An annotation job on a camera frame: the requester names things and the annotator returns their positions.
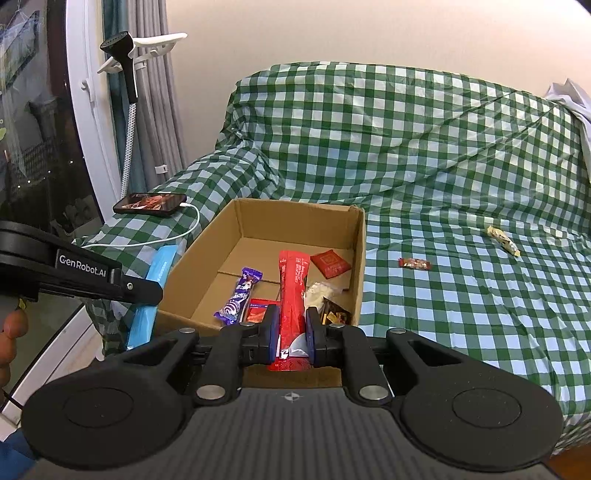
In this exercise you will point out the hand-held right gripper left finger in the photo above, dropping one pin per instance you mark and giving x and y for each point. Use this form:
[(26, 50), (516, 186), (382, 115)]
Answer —
[(274, 332)]

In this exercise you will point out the red candy on cloth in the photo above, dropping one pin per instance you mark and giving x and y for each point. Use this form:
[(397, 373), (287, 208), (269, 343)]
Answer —
[(414, 263)]

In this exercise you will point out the brown cardboard box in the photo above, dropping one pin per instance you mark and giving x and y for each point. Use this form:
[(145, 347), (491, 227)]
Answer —
[(286, 226)]

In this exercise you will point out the light blue snack packet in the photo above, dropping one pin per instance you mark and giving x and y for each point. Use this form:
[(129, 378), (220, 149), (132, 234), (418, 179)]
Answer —
[(161, 263)]

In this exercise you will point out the dark glass door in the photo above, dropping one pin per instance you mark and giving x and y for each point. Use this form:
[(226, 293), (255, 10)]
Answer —
[(37, 138)]

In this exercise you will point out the long red snack stick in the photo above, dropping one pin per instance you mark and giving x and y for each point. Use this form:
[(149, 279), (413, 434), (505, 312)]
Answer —
[(291, 295)]

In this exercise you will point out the dark brown snack packet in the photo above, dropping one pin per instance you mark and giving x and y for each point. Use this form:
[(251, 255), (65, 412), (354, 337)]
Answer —
[(337, 316)]

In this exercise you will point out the white cloth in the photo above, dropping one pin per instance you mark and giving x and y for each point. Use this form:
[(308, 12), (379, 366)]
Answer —
[(570, 94)]

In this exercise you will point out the black garment steamer head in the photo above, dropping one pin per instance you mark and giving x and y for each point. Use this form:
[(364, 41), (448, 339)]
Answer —
[(121, 53)]

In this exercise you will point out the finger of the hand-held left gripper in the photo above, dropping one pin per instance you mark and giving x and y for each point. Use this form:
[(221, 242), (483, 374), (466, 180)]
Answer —
[(143, 290)]

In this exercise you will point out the person's blue clothing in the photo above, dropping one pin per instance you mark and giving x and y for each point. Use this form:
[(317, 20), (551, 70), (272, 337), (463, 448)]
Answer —
[(9, 457)]

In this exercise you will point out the person's left hand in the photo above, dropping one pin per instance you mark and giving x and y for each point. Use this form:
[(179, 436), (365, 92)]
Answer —
[(11, 328)]

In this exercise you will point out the purple snack packet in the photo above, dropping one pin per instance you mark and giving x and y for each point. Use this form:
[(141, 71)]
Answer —
[(240, 290)]

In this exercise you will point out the black smartphone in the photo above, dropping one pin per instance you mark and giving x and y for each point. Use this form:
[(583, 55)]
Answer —
[(147, 203)]

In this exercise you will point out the green checked blanket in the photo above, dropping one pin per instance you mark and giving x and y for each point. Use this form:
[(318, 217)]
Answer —
[(415, 161)]

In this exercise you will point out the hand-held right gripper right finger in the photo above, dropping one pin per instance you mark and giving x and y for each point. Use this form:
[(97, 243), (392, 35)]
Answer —
[(311, 334)]

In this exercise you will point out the red square snack packet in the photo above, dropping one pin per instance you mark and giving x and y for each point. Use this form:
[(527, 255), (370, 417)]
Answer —
[(330, 263)]

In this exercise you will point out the gold wrapped candy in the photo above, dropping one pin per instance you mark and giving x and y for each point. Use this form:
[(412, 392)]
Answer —
[(503, 240)]

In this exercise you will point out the grey curtain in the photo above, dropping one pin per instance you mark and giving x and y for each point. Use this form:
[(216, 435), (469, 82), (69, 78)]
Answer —
[(161, 115)]

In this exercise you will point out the small red snack packet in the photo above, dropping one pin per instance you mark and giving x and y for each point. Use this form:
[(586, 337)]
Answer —
[(258, 314)]

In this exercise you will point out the white door frame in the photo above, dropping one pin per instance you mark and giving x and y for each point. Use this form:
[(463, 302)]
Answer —
[(87, 138)]

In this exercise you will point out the cream snack bar packet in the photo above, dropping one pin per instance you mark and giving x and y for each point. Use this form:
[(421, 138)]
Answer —
[(321, 291)]

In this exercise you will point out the white curtain clip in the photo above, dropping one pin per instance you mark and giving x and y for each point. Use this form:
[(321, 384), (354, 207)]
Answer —
[(160, 168)]

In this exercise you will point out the teal curtain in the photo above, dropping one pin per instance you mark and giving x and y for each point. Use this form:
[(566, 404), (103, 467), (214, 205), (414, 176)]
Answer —
[(115, 138)]

